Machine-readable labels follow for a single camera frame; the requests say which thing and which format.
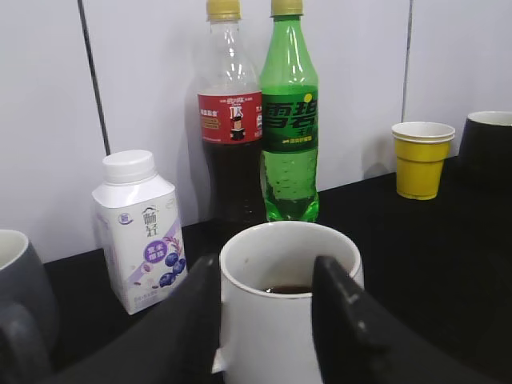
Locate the white yogurt drink bottle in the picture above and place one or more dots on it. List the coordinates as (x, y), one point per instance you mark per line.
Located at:
(140, 230)

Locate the green sprite bottle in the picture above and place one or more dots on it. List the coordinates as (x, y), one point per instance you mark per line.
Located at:
(289, 85)

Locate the grey ceramic mug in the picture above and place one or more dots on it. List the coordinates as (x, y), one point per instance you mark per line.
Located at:
(29, 312)

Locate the yellow paper cup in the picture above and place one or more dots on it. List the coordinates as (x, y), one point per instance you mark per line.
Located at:
(421, 149)

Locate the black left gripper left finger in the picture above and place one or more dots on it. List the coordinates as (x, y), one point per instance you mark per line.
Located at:
(174, 343)

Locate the white ceramic mug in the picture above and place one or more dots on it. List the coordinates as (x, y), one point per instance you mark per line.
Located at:
(267, 337)

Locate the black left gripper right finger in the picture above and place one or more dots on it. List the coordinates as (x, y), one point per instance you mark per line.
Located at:
(356, 340)

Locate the cola bottle red label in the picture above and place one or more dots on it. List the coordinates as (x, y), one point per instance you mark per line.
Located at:
(230, 111)

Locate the black ceramic mug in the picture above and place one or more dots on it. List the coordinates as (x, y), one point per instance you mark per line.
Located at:
(484, 157)

